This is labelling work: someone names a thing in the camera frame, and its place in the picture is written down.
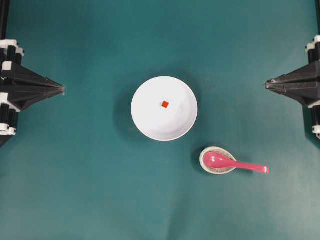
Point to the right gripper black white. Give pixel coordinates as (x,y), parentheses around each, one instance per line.
(307,95)

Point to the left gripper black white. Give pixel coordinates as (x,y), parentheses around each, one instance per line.
(30,87)

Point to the pink plastic soup spoon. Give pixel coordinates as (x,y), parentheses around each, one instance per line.
(217,160)

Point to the small red block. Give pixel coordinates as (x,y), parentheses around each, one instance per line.
(165,104)

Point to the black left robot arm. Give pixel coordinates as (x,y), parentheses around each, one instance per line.
(4,13)

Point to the speckled ceramic spoon rest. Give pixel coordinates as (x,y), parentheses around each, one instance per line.
(216,171)

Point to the white round bowl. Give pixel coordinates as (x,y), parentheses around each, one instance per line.
(164,124)

